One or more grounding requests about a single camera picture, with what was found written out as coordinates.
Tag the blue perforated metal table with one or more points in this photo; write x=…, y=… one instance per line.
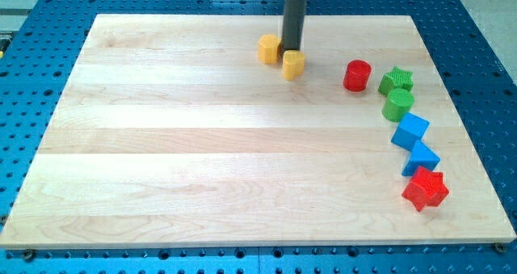
x=42, y=54

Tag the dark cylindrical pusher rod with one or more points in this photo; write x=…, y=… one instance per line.
x=293, y=22

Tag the green cylinder block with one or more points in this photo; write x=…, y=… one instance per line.
x=398, y=102

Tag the red star block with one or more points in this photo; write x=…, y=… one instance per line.
x=425, y=189

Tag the green star block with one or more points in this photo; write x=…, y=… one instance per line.
x=396, y=78

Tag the red cylinder block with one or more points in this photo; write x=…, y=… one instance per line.
x=357, y=75

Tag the yellow heart block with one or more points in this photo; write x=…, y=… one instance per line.
x=293, y=64

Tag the blue triangle block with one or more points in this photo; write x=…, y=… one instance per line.
x=420, y=156

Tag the blue cube block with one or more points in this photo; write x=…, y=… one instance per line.
x=410, y=129

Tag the yellow hexagon block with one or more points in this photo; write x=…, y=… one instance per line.
x=269, y=49

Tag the wooden board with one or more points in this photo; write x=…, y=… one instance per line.
x=171, y=133

